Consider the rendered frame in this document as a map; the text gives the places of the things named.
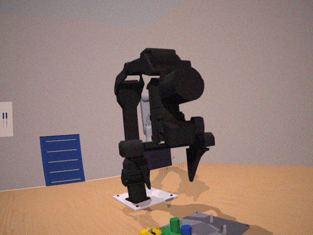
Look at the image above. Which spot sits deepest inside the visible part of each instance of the blue gear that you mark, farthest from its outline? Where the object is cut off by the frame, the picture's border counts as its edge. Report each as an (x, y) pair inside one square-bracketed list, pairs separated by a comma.
[(185, 230)]

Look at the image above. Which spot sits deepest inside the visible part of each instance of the green gear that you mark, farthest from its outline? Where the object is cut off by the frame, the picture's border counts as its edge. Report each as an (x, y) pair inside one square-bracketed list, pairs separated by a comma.
[(173, 229)]

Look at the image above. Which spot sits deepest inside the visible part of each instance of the yellow gear with black stripe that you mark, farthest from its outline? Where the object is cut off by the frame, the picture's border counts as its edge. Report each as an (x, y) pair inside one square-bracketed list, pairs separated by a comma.
[(155, 231)]

